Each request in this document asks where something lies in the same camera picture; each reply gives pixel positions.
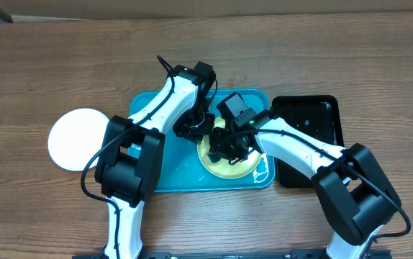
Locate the light green plate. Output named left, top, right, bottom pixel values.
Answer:
left=197, top=117, right=262, bottom=179

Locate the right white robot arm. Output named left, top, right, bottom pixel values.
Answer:
left=209, top=110, right=401, bottom=258

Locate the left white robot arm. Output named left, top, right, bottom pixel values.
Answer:
left=94, top=62, right=216, bottom=258

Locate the teal plastic tray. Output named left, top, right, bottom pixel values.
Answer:
left=130, top=88, right=276, bottom=193

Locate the black plastic tray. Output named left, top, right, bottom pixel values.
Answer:
left=271, top=95, right=344, bottom=188

